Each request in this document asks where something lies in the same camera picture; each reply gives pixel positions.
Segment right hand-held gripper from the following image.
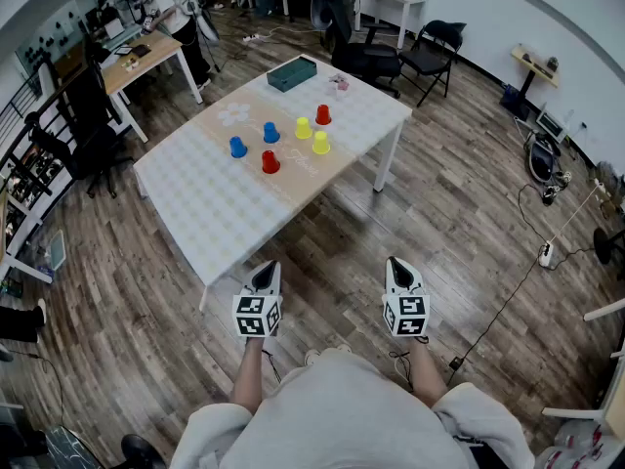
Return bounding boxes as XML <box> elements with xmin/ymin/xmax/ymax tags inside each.
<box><xmin>381</xmin><ymin>256</ymin><xmax>433</xmax><ymax>340</ymax></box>

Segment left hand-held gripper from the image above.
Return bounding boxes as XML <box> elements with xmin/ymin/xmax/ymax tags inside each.
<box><xmin>230</xmin><ymin>260</ymin><xmax>285</xmax><ymax>340</ymax></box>

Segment person's right forearm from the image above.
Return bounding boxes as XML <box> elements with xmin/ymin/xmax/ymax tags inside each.
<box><xmin>407</xmin><ymin>339</ymin><xmax>450</xmax><ymax>409</ymax></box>

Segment person's left forearm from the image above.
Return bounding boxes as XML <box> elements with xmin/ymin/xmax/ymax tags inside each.
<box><xmin>229</xmin><ymin>337</ymin><xmax>268</xmax><ymax>414</ymax></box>

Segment person's white shirt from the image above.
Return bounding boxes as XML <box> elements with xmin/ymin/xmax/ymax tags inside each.
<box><xmin>168</xmin><ymin>349</ymin><xmax>536</xmax><ymax>469</ymax></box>

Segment white power strip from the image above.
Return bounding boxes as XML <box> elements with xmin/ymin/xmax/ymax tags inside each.
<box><xmin>536</xmin><ymin>241</ymin><xmax>556</xmax><ymax>271</ymax></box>

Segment grey backpack rig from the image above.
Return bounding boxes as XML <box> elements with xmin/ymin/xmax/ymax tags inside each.
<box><xmin>524</xmin><ymin>132</ymin><xmax>572</xmax><ymax>188</ymax></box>

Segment black round stand base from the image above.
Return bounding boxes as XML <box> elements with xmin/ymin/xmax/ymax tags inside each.
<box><xmin>120</xmin><ymin>433</ymin><xmax>167</xmax><ymax>469</ymax></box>

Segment green floor tray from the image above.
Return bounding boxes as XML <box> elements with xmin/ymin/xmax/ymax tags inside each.
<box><xmin>46</xmin><ymin>230</ymin><xmax>67</xmax><ymax>271</ymax></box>

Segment dark green box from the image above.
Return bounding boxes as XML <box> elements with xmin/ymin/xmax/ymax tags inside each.
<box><xmin>266</xmin><ymin>56</ymin><xmax>318</xmax><ymax>94</ymax></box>

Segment white box appliance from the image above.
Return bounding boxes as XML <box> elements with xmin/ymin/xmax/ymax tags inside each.
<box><xmin>535</xmin><ymin>109</ymin><xmax>570</xmax><ymax>144</ymax></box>

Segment black folding chair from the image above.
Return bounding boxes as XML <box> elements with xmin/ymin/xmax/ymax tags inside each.
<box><xmin>397</xmin><ymin>20</ymin><xmax>468</xmax><ymax>109</ymax></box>

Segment black office chair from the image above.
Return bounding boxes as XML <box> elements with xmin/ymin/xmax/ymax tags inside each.
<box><xmin>310</xmin><ymin>0</ymin><xmax>404</xmax><ymax>100</ymax></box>
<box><xmin>23</xmin><ymin>31</ymin><xmax>136</xmax><ymax>199</ymax></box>

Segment pack of water bottles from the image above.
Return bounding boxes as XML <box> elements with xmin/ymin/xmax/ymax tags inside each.
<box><xmin>534</xmin><ymin>420</ymin><xmax>625</xmax><ymax>469</ymax></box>

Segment yellow side table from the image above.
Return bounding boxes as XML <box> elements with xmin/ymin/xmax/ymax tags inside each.
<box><xmin>500</xmin><ymin>44</ymin><xmax>563</xmax><ymax>121</ymax></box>

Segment dark marble round table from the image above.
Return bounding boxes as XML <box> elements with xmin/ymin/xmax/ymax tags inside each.
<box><xmin>43</xmin><ymin>425</ymin><xmax>106</xmax><ymax>469</ymax></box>

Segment black metal railing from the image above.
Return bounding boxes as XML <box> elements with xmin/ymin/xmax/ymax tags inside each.
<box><xmin>0</xmin><ymin>41</ymin><xmax>106</xmax><ymax>204</ymax></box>

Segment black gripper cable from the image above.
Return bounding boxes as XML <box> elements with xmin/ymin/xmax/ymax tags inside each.
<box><xmin>388</xmin><ymin>349</ymin><xmax>416</xmax><ymax>393</ymax></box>
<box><xmin>261</xmin><ymin>348</ymin><xmax>283</xmax><ymax>385</ymax></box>

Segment black floor cable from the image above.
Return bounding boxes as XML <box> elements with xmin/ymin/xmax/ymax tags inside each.
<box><xmin>446</xmin><ymin>259</ymin><xmax>546</xmax><ymax>385</ymax></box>

